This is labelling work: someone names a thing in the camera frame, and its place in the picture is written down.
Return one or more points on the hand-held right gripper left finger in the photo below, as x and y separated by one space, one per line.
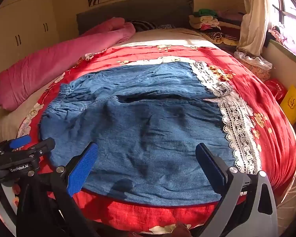
82 167

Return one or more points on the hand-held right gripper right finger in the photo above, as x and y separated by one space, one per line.
212 169

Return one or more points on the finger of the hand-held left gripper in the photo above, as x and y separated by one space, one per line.
19 142
43 146

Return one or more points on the blue denim pants lace trim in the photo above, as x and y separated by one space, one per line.
150 128

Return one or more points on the red floral blanket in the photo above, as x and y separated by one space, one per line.
261 103

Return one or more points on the pink quilt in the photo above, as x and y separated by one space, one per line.
51 61

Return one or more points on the red bag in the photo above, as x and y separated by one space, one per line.
276 90

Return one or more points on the yellow box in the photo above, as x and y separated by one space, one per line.
292 103

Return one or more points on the pink floral cushion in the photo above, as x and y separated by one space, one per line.
259 73

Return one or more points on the white plastic bag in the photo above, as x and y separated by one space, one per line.
254 60

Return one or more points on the white wardrobe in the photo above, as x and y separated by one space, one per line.
27 17

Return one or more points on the pile of folded clothes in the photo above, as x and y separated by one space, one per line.
212 27

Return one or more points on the pink floral cloth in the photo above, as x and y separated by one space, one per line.
286 39

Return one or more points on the striped pillow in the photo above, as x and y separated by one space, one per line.
144 26

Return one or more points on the cream curtain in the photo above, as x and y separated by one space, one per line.
254 17

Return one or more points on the dark grey bed headboard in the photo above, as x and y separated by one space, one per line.
150 12

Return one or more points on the window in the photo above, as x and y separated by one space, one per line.
293 9

